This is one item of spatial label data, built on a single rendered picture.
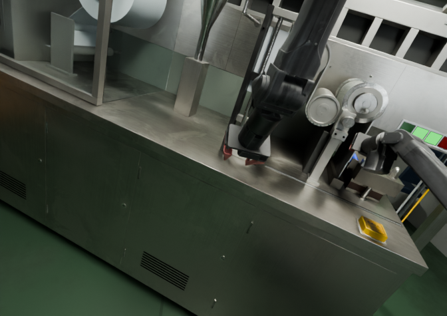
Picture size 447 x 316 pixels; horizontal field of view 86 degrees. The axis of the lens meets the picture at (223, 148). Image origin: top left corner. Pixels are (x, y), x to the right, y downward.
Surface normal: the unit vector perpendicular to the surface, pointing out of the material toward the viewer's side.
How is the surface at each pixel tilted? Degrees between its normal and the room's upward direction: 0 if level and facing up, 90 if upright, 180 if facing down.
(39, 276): 0
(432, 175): 79
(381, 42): 90
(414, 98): 90
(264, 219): 90
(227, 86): 90
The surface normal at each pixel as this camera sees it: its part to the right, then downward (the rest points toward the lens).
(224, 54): -0.32, 0.32
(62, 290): 0.30, -0.86
